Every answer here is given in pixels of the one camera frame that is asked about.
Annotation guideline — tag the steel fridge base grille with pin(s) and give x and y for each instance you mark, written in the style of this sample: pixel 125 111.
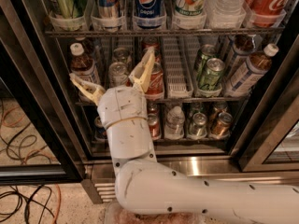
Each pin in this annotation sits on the steel fridge base grille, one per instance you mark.
pixel 100 178

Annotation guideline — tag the clear water bottle shelf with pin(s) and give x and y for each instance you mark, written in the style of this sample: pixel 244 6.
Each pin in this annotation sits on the clear water bottle shelf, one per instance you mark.
pixel 174 123
pixel 227 0

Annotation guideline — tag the white diet can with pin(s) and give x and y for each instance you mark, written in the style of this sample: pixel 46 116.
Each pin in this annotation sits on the white diet can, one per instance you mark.
pixel 118 74
pixel 123 55

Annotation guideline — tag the clear water bottle bottom shelf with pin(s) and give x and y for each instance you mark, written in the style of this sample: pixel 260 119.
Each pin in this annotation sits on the clear water bottle bottom shelf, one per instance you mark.
pixel 174 123

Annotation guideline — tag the iced tea bottle right back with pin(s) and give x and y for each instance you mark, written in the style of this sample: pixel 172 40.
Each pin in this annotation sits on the iced tea bottle right back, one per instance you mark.
pixel 241 48

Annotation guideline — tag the glass fridge door left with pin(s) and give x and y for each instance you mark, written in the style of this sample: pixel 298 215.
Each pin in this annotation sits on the glass fridge door left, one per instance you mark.
pixel 34 71

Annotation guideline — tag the blue red bull can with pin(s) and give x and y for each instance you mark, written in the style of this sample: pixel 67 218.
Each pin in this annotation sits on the blue red bull can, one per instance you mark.
pixel 109 9

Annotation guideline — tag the green can bottom shelf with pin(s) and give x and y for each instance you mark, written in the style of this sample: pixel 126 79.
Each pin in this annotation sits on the green can bottom shelf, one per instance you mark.
pixel 197 126

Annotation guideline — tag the red coca-cola can front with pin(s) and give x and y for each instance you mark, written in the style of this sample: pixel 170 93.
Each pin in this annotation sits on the red coca-cola can front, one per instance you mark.
pixel 156 84

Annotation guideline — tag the iced tea bottle left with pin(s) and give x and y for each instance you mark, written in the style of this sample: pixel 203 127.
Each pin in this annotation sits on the iced tea bottle left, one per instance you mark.
pixel 83 64

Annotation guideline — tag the green can shelf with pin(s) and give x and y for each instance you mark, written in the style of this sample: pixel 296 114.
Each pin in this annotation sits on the green can shelf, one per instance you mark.
pixel 67 2
pixel 197 126

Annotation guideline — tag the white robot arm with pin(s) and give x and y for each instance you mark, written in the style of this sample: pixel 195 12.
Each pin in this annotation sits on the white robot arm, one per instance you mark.
pixel 146 187

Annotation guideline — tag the red coca-cola can middle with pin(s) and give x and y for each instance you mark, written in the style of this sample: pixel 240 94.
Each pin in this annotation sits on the red coca-cola can middle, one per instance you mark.
pixel 158 57

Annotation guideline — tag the green can back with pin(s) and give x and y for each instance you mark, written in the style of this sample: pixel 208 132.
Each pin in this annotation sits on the green can back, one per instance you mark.
pixel 205 53

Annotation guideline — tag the white diet can back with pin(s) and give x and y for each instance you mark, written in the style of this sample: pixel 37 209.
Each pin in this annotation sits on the white diet can back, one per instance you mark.
pixel 123 55

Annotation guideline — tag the red coca-cola can back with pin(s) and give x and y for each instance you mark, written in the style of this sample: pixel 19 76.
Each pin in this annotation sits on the red coca-cola can back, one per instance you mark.
pixel 150 41

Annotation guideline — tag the clear plastic food container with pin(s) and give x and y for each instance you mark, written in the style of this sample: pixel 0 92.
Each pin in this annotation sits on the clear plastic food container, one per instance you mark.
pixel 115 214

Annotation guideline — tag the bronze can bottom right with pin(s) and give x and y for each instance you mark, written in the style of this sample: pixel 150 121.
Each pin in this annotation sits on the bronze can bottom right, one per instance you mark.
pixel 221 125

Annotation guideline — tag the clear water bottle top shelf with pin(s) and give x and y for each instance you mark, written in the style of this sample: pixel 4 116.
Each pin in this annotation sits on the clear water bottle top shelf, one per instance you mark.
pixel 227 0

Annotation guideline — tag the iced tea bottle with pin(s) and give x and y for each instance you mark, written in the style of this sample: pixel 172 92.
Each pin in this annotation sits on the iced tea bottle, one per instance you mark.
pixel 250 71
pixel 241 48
pixel 83 64

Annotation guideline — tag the blue pepsi can bottom shelf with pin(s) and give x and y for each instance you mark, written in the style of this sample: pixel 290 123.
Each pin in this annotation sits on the blue pepsi can bottom shelf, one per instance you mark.
pixel 100 131

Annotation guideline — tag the green can front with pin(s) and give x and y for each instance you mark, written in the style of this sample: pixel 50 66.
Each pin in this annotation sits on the green can front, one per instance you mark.
pixel 211 74

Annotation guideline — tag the red coca-cola can top shelf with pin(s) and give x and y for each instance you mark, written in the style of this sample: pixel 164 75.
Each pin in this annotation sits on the red coca-cola can top shelf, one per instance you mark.
pixel 265 13

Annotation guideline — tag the empty white shelf tray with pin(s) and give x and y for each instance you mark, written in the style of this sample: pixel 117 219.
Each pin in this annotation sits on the empty white shelf tray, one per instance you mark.
pixel 176 73

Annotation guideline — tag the green can top shelf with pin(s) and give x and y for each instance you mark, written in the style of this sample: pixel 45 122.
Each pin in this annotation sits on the green can top shelf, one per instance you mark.
pixel 67 2

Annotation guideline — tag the white diet can front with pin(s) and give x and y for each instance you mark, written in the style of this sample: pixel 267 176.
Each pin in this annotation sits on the white diet can front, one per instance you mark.
pixel 118 74

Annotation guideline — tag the iced tea bottle right front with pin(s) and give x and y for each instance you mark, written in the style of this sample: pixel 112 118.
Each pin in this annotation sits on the iced tea bottle right front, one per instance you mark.
pixel 250 71

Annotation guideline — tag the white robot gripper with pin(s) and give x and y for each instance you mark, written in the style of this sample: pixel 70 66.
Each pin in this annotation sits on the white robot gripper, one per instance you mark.
pixel 121 106

